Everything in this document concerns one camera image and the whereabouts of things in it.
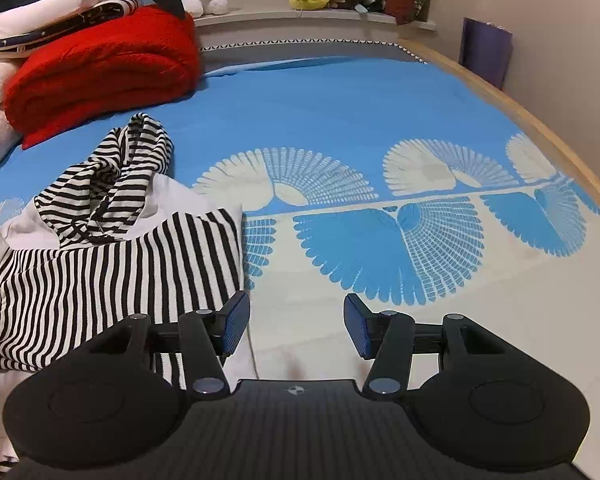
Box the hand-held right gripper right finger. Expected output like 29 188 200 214
344 293 512 401

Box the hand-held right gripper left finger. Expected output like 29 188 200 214
87 290 252 400

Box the black white striped hoodie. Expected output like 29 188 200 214
0 112 253 463

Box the blue white patterned bedspread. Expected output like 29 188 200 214
0 55 600 386

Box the grey triangle-edged mattress pad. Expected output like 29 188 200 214
197 37 429 79

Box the red folded blanket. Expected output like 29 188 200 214
2 5 204 151

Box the purple board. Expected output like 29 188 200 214
458 16 514 91

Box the white windowsill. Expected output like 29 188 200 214
192 6 438 37

